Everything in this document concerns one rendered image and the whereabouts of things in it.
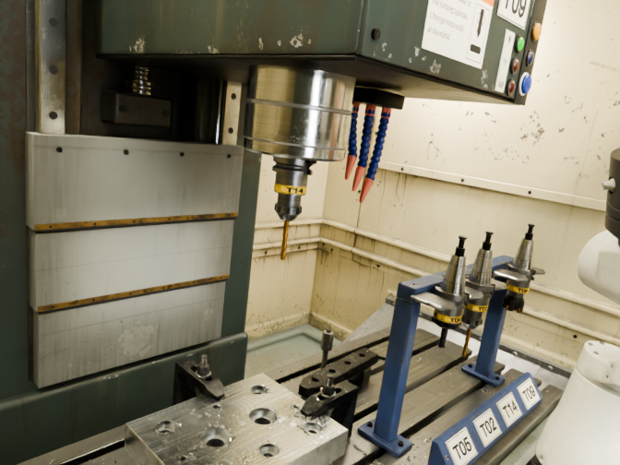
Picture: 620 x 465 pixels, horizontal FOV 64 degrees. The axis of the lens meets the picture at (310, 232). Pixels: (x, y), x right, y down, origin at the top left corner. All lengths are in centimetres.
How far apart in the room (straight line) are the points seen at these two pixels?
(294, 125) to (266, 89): 6
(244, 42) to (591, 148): 113
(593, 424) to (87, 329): 95
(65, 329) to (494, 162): 128
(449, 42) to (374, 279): 139
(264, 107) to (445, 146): 113
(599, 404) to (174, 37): 71
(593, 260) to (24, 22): 95
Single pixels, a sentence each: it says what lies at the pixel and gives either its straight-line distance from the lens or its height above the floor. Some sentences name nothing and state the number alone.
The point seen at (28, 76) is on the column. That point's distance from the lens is 106.
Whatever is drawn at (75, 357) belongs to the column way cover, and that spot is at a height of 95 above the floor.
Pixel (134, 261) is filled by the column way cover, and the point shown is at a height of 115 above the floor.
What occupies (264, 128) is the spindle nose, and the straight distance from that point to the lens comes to 70.
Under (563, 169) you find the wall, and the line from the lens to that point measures 160.
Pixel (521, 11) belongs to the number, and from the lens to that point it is 86.
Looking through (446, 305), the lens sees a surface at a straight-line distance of 89.
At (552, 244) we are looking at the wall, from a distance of 163.
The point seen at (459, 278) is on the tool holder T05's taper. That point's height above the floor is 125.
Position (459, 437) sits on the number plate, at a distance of 105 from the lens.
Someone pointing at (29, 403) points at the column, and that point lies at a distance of 122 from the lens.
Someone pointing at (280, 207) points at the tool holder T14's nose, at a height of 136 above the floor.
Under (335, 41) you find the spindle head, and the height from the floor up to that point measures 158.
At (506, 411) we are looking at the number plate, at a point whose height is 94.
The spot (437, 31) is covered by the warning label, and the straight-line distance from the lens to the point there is 66.
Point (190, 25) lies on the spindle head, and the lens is 78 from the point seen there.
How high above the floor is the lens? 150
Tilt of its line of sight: 13 degrees down
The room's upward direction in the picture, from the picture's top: 7 degrees clockwise
